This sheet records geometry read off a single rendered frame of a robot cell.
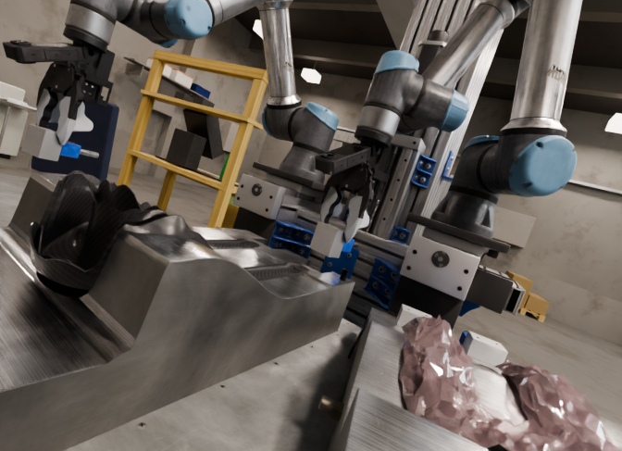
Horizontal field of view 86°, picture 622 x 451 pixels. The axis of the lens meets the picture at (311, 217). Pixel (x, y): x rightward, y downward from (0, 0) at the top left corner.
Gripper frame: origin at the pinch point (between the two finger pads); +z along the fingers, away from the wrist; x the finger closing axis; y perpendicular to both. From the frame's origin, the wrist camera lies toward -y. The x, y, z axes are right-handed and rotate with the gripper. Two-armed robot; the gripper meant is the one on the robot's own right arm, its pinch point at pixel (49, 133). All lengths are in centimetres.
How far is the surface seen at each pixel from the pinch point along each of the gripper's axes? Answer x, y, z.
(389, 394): -73, -18, 7
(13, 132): 494, 273, 56
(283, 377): -62, -10, 15
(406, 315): -73, 9, 7
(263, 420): -64, -18, 15
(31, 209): -33.5, -21.3, 5.2
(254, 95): 89, 201, -64
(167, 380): -56, -23, 12
